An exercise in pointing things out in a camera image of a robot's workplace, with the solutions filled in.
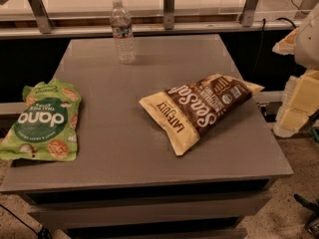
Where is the green rice chip bag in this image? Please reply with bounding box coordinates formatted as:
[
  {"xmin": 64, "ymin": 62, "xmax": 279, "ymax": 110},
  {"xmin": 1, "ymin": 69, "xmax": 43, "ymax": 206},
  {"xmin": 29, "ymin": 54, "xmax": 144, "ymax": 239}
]
[{"xmin": 0, "ymin": 79, "xmax": 82, "ymax": 161}]

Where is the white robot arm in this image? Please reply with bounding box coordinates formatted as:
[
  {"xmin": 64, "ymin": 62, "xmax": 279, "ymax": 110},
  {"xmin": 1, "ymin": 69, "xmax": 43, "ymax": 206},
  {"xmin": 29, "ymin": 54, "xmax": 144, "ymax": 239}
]
[{"xmin": 272, "ymin": 5, "xmax": 319, "ymax": 137}]

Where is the clear plastic water bottle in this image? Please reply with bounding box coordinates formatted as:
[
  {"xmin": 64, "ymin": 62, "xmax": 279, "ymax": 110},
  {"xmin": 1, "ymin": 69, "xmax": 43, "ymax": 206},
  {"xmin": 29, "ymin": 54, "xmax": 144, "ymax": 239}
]
[{"xmin": 110, "ymin": 0, "xmax": 136, "ymax": 64}]

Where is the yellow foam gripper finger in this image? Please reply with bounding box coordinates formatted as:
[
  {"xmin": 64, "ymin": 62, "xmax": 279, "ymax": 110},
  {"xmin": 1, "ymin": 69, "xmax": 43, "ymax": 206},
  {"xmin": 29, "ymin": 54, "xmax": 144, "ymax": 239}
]
[
  {"xmin": 273, "ymin": 70, "xmax": 319, "ymax": 137},
  {"xmin": 272, "ymin": 28, "xmax": 299, "ymax": 55}
]

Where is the black cable right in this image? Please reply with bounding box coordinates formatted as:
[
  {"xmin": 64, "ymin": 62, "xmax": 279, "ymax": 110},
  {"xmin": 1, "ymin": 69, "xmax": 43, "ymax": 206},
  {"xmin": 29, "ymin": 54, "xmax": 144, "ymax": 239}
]
[{"xmin": 252, "ymin": 17, "xmax": 297, "ymax": 80}]

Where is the black cable bottom left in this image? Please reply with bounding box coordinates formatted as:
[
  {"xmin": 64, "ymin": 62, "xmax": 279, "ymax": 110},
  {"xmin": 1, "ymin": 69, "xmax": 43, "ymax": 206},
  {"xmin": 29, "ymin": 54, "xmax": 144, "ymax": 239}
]
[{"xmin": 0, "ymin": 203, "xmax": 53, "ymax": 239}]

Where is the metal rail frame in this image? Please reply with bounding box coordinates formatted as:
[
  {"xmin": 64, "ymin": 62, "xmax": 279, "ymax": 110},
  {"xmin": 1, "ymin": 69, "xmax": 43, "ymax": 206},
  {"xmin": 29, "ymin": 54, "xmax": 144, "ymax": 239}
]
[{"xmin": 0, "ymin": 0, "xmax": 319, "ymax": 40}]

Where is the grey table with drawers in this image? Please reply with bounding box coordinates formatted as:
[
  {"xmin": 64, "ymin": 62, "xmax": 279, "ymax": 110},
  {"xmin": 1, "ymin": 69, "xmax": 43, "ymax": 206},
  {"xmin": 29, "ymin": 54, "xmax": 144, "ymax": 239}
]
[{"xmin": 1, "ymin": 35, "xmax": 292, "ymax": 239}]

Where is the brown yellow chip bag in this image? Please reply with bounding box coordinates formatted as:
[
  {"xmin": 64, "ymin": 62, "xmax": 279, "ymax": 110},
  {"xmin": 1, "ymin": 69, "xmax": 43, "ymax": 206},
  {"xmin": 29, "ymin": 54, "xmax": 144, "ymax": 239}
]
[{"xmin": 140, "ymin": 74, "xmax": 263, "ymax": 156}]

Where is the black cable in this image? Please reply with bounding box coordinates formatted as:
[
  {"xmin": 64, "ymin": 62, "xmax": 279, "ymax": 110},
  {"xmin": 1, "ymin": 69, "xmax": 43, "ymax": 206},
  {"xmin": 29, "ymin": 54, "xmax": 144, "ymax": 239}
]
[
  {"xmin": 252, "ymin": 17, "xmax": 297, "ymax": 80},
  {"xmin": 0, "ymin": 203, "xmax": 53, "ymax": 239}
]

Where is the dark tool bottom right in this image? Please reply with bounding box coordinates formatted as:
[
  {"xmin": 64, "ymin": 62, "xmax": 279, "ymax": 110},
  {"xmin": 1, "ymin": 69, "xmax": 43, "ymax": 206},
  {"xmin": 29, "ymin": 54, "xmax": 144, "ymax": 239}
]
[{"xmin": 293, "ymin": 192, "xmax": 319, "ymax": 239}]

